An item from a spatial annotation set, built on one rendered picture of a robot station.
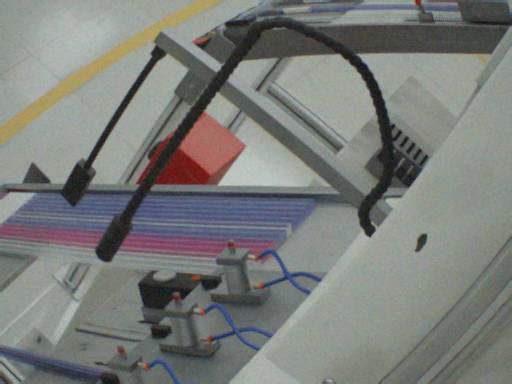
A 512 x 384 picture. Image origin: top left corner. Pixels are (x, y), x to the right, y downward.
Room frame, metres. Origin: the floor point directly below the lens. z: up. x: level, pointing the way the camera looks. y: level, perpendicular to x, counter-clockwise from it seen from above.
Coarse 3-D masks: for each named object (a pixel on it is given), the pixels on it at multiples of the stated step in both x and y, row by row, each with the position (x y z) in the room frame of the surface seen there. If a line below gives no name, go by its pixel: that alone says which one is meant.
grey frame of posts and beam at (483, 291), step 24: (504, 264) 0.56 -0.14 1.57; (480, 288) 0.56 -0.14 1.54; (456, 312) 0.56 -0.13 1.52; (480, 312) 0.55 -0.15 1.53; (504, 312) 0.55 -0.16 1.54; (432, 336) 0.56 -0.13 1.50; (456, 336) 0.55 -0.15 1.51; (480, 336) 0.55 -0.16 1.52; (408, 360) 0.56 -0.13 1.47; (432, 360) 0.55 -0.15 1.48; (456, 360) 0.55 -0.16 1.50
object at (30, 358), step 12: (0, 348) 0.83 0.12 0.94; (12, 348) 0.83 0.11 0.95; (24, 360) 0.82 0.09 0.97; (36, 360) 0.82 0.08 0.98; (48, 360) 0.82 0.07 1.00; (60, 360) 0.83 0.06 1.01; (60, 372) 0.82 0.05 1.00; (72, 372) 0.82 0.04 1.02; (84, 372) 0.81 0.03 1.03; (96, 372) 0.82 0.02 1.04
